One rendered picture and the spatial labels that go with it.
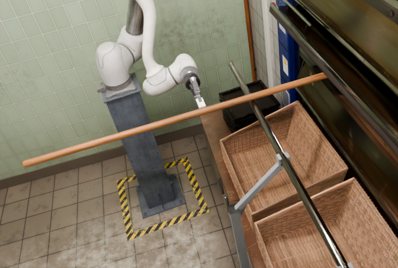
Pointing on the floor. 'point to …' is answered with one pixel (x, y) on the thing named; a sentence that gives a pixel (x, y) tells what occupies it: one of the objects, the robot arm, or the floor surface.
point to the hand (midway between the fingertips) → (201, 103)
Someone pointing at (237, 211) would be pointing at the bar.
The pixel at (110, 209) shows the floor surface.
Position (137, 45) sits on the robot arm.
